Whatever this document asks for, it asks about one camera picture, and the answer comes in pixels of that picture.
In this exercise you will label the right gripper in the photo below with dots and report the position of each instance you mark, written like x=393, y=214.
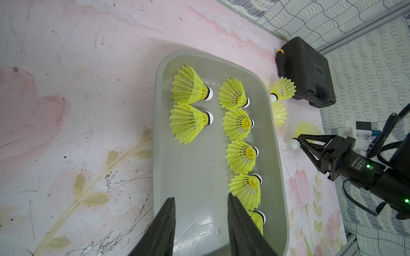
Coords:
x=388, y=180

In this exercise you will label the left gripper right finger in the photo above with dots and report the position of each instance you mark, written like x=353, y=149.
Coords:
x=245, y=238

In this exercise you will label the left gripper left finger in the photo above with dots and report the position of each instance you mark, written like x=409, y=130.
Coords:
x=158, y=240

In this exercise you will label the yellow shuttlecock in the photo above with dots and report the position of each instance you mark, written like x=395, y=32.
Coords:
x=187, y=122
x=237, y=124
x=247, y=189
x=283, y=89
x=279, y=113
x=304, y=128
x=188, y=87
x=258, y=218
x=241, y=157
x=232, y=94

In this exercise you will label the grey plastic storage box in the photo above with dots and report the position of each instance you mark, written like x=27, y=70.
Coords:
x=197, y=175

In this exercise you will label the black plastic tool case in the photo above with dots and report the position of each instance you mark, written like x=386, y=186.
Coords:
x=309, y=70

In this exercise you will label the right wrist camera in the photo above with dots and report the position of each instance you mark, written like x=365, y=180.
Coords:
x=369, y=142

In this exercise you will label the black handled screwdriver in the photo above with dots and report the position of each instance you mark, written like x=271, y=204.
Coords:
x=280, y=61

